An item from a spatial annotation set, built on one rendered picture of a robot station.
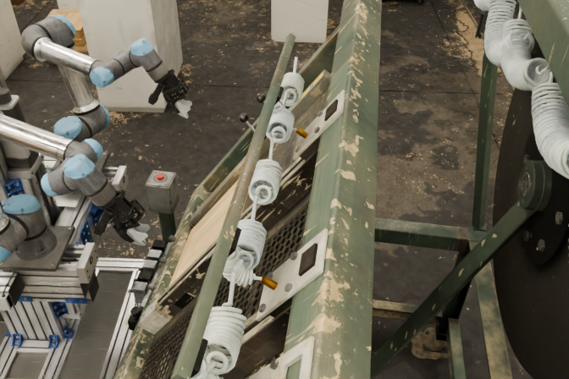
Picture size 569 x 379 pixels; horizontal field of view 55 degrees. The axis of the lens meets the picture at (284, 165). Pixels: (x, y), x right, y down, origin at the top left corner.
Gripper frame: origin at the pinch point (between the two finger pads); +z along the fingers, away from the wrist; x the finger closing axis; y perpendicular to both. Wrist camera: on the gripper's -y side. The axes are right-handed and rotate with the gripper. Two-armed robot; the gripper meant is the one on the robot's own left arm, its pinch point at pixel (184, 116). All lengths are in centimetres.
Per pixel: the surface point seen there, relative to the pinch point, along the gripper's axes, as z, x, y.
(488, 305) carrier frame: 110, -44, 86
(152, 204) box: 38, 4, -44
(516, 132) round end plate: 9, -68, 113
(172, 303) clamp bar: 27, -73, -6
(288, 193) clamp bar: -3, -77, 54
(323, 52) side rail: 0, 3, 63
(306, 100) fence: 3, -21, 55
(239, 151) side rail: 29.2, 6.1, 8.4
